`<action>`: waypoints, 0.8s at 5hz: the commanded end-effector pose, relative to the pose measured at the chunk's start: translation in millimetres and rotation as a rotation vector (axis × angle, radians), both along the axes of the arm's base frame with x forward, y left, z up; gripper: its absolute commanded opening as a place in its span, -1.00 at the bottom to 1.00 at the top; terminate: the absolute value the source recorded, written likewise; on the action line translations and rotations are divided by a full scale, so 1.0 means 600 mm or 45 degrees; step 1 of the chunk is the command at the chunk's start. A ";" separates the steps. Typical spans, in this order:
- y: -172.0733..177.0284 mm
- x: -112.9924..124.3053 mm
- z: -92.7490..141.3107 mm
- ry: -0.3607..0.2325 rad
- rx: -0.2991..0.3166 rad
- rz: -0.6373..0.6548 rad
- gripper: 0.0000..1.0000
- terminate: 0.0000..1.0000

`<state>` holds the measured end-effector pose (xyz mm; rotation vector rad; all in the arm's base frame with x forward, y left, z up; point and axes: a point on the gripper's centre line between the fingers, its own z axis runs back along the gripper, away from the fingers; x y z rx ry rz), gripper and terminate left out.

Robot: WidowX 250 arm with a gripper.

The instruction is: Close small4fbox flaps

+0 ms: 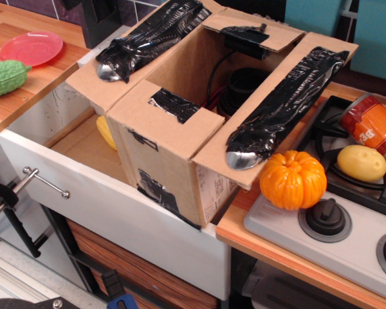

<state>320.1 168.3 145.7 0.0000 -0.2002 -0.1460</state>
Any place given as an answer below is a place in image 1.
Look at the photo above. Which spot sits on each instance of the cardboard box with taped flaps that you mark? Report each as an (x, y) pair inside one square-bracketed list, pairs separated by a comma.
[(163, 115)]

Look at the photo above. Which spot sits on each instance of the metal spoon taped right flap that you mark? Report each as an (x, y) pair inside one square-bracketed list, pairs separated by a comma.
[(240, 161)]

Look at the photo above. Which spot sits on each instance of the metal spoon taped flap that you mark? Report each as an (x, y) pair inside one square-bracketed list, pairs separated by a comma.
[(107, 73), (240, 161)]

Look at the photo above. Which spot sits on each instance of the black round device inside box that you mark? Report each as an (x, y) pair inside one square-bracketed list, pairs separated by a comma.
[(241, 84)]

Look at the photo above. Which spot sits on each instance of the yellow toy item in sink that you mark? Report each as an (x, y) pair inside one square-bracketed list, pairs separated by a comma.
[(103, 128)]

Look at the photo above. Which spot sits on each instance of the orange toy pumpkin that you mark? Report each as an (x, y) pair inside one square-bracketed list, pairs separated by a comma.
[(293, 180)]

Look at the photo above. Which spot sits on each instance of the metal spoon taped left flap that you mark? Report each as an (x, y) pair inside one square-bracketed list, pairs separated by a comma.
[(107, 73)]

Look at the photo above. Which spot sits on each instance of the white toy sink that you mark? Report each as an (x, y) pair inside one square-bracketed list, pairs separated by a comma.
[(80, 177)]

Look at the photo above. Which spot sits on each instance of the yellow toy potato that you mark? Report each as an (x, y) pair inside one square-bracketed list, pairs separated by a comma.
[(362, 163)]

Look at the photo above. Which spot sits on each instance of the grey toy stove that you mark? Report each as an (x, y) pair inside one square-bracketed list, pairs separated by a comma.
[(354, 258)]

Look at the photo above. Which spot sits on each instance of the red orange toy can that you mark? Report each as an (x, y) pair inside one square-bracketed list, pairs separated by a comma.
[(365, 121)]

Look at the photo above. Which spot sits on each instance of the pink plastic plate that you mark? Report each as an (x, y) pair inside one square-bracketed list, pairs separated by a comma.
[(33, 48)]

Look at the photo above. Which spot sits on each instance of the black metal clamp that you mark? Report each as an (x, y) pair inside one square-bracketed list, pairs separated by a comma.
[(9, 197)]

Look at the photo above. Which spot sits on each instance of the green toy gourd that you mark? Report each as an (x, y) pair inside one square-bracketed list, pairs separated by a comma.
[(13, 74)]

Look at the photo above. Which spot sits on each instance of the blue black clamp handle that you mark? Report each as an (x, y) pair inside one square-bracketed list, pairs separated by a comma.
[(118, 298)]

